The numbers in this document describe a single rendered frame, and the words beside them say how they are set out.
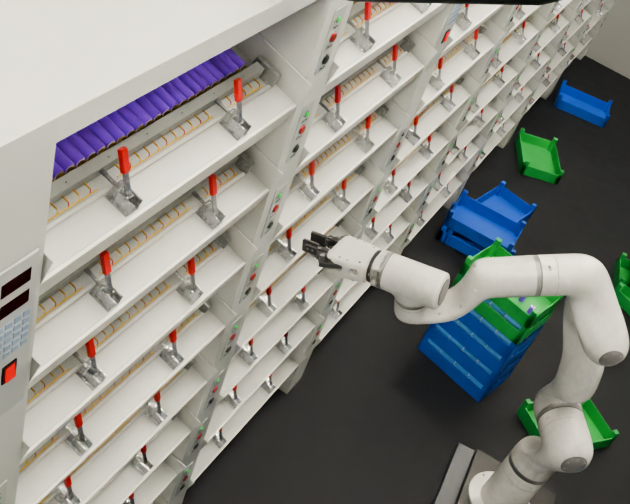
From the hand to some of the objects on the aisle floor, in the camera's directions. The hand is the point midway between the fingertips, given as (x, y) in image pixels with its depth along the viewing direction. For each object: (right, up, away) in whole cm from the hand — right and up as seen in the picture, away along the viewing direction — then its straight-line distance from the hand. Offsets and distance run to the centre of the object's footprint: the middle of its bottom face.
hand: (314, 243), depth 202 cm
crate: (+89, -66, +122) cm, 165 cm away
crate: (+55, -43, +132) cm, 149 cm away
